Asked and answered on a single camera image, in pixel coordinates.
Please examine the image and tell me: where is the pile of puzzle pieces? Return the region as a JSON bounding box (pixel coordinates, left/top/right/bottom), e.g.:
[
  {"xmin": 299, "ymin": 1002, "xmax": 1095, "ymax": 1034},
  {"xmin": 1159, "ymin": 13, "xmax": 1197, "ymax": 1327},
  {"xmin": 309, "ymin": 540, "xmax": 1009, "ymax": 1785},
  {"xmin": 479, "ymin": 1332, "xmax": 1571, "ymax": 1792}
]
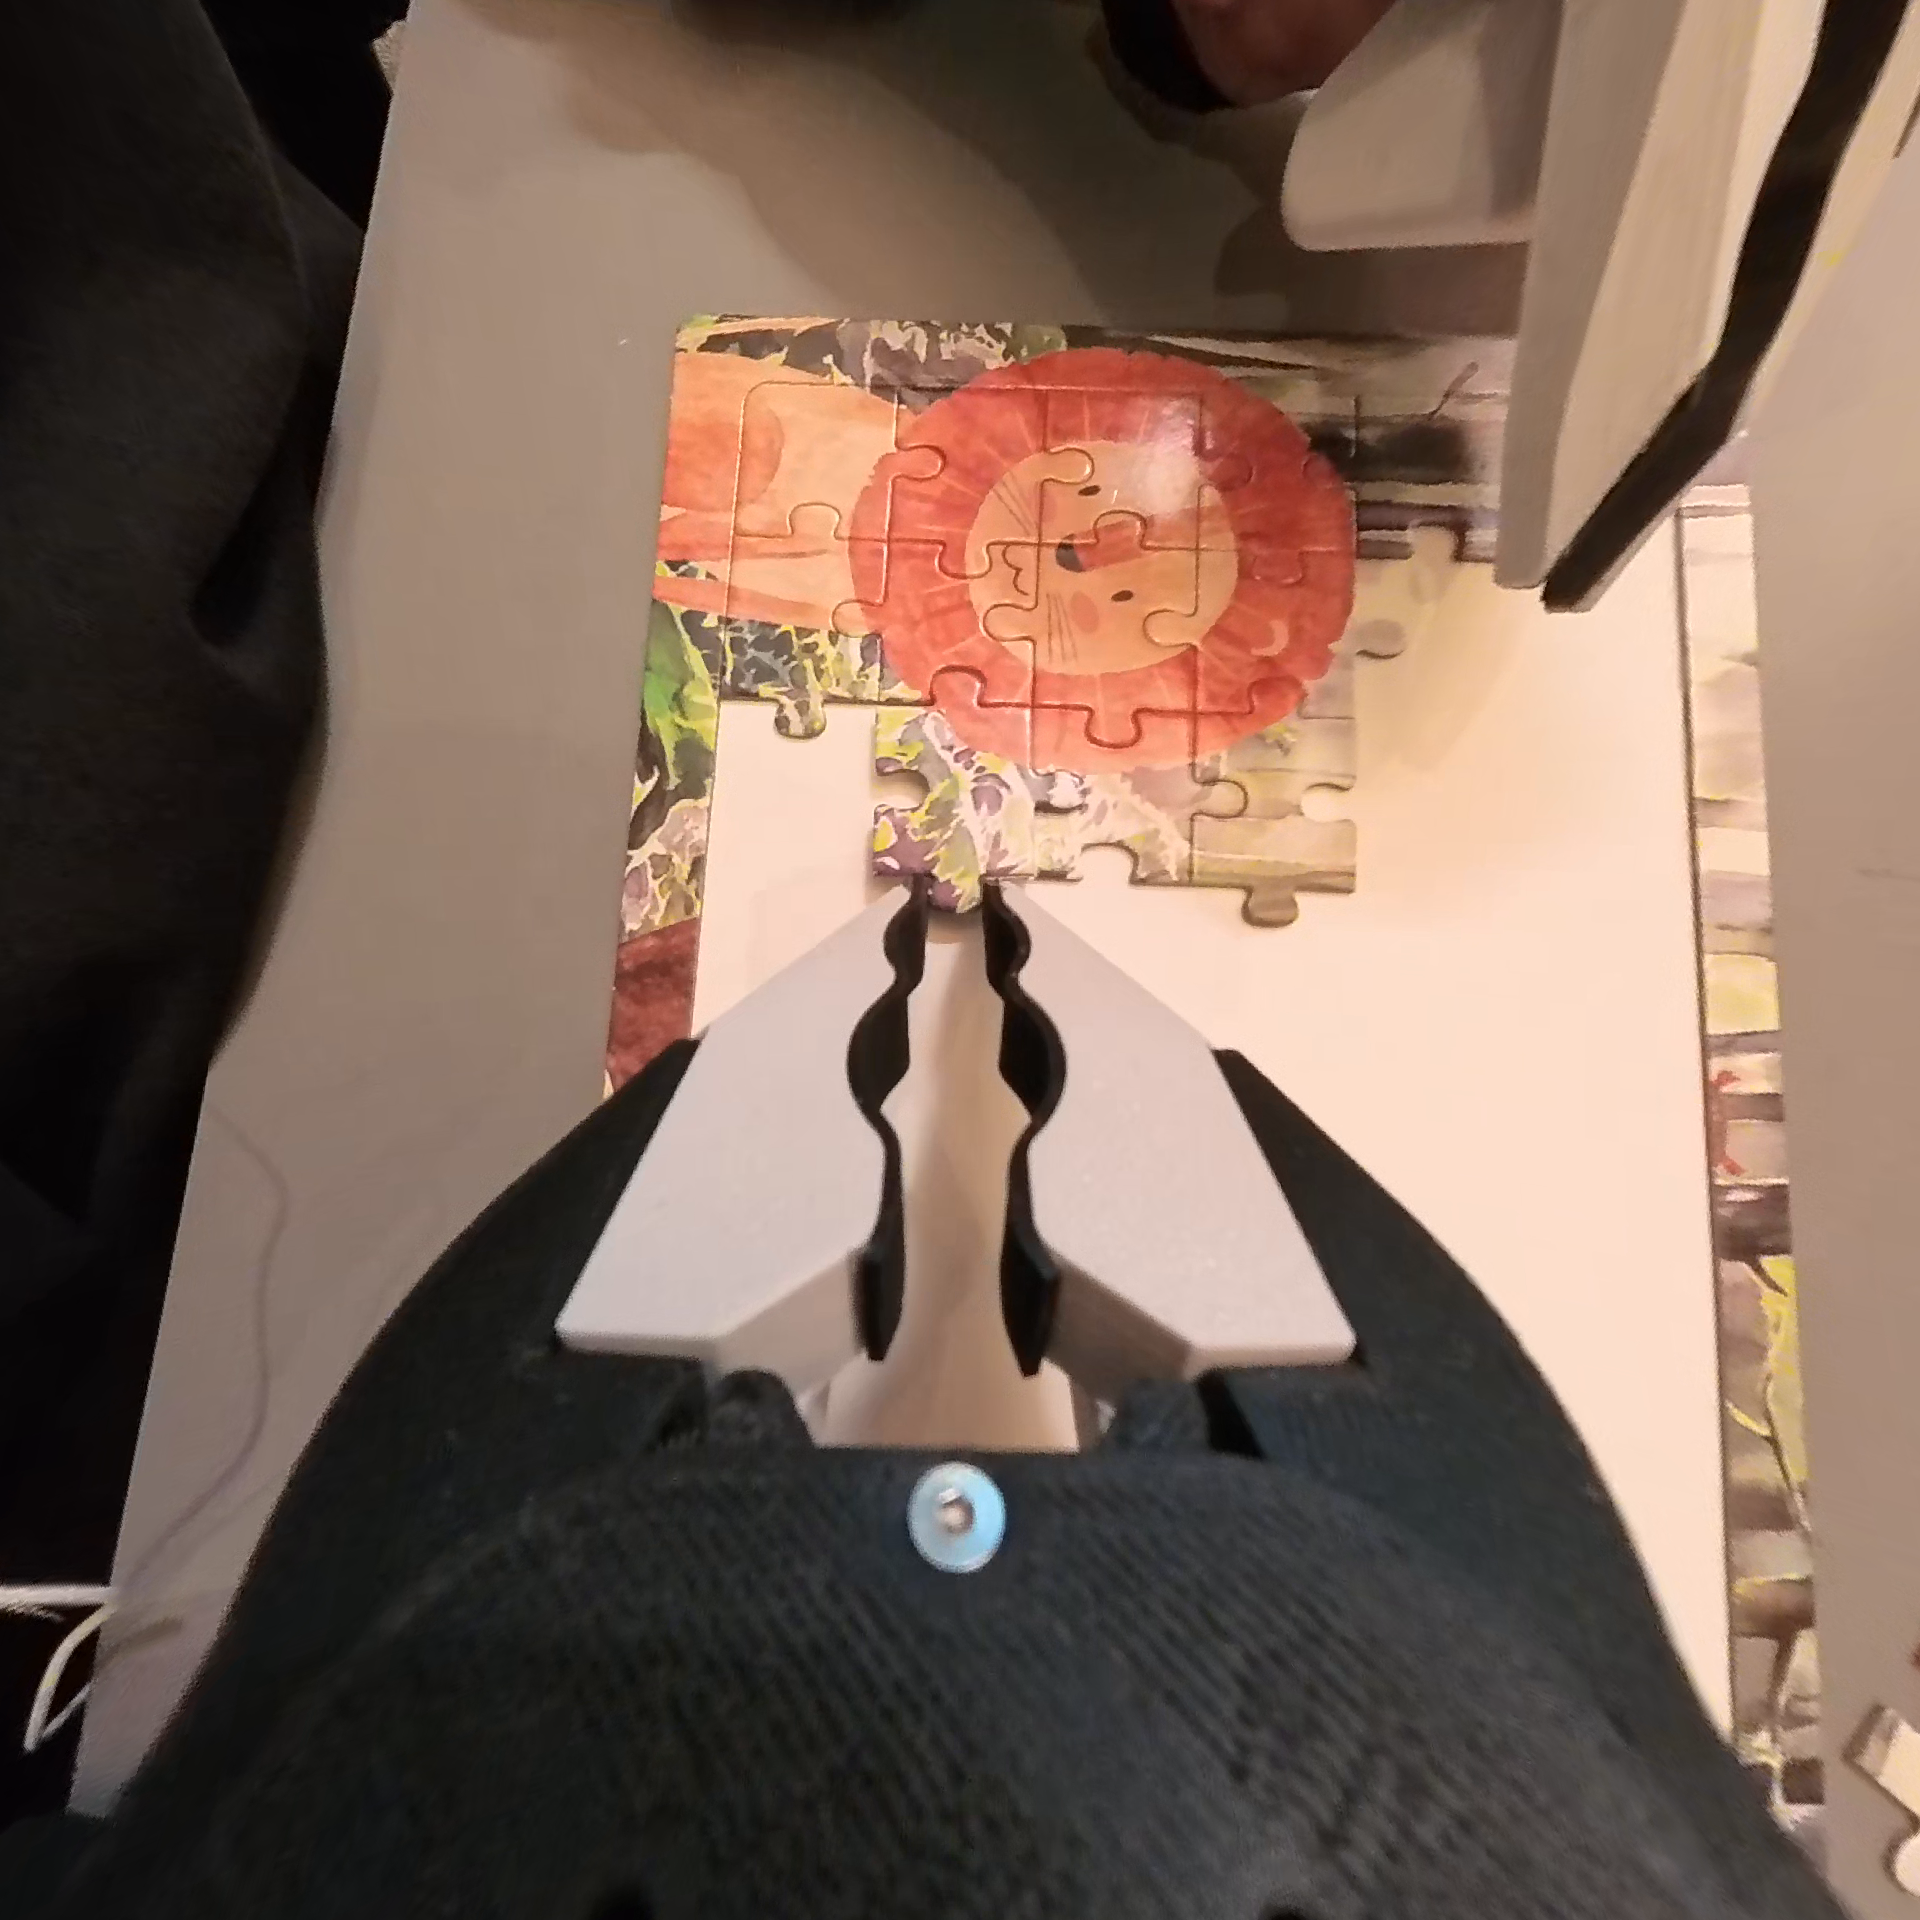
[{"xmin": 1840, "ymin": 1709, "xmax": 1920, "ymax": 1836}]

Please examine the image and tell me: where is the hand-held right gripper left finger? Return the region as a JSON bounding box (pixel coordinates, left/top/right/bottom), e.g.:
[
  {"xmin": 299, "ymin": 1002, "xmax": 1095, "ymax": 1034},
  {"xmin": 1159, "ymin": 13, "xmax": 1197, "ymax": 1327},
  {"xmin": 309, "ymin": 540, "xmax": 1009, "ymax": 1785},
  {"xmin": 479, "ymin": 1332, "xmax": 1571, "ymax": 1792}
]
[{"xmin": 554, "ymin": 884, "xmax": 929, "ymax": 1371}]

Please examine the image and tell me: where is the lion jigsaw puzzle board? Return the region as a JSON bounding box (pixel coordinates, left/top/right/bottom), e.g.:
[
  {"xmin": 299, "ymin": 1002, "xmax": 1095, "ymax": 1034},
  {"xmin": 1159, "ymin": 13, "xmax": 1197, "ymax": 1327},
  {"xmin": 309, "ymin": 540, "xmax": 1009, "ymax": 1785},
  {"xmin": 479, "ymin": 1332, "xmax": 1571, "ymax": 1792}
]
[{"xmin": 603, "ymin": 312, "xmax": 1829, "ymax": 1818}]

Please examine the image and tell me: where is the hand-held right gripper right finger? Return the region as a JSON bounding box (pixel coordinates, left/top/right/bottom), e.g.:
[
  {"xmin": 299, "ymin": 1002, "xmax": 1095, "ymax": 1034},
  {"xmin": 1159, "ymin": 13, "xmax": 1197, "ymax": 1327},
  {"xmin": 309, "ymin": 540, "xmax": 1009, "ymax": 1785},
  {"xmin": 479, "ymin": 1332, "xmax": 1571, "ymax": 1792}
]
[{"xmin": 981, "ymin": 884, "xmax": 1363, "ymax": 1378}]

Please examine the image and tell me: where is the person's black clothing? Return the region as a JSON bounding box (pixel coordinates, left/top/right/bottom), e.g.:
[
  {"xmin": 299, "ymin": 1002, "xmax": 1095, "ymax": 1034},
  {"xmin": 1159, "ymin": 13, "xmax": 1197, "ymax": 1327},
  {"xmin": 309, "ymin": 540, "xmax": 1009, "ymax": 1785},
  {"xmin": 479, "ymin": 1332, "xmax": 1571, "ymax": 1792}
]
[{"xmin": 0, "ymin": 0, "xmax": 395, "ymax": 1920}]

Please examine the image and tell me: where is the green leafy puzzle piece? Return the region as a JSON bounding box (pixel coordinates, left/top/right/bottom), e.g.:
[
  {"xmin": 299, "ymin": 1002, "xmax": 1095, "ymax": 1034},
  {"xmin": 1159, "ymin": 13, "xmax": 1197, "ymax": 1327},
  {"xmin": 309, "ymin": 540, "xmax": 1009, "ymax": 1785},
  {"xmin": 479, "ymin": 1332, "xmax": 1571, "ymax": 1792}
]
[{"xmin": 867, "ymin": 713, "xmax": 1050, "ymax": 917}]

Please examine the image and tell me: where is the white cable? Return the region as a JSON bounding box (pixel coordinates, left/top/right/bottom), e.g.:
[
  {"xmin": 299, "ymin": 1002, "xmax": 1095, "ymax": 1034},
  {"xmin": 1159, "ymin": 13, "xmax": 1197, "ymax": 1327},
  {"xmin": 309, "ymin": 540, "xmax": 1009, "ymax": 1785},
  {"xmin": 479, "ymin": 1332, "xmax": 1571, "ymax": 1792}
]
[{"xmin": 0, "ymin": 1573, "xmax": 115, "ymax": 1752}]

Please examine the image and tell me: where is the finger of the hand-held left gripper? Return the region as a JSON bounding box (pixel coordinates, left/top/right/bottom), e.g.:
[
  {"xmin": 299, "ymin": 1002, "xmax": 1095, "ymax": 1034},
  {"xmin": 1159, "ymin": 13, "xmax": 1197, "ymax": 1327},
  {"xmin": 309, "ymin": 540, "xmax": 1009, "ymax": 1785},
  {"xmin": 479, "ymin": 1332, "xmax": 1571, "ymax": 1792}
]
[
  {"xmin": 1748, "ymin": 0, "xmax": 1920, "ymax": 443},
  {"xmin": 1494, "ymin": 0, "xmax": 1889, "ymax": 614}
]

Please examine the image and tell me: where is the person's left hand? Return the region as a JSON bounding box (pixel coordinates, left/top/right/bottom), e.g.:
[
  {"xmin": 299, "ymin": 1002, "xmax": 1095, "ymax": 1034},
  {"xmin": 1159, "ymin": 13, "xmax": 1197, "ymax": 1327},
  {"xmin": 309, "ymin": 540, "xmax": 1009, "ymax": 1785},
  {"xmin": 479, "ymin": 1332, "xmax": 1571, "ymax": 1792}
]
[{"xmin": 1099, "ymin": 0, "xmax": 1387, "ymax": 111}]

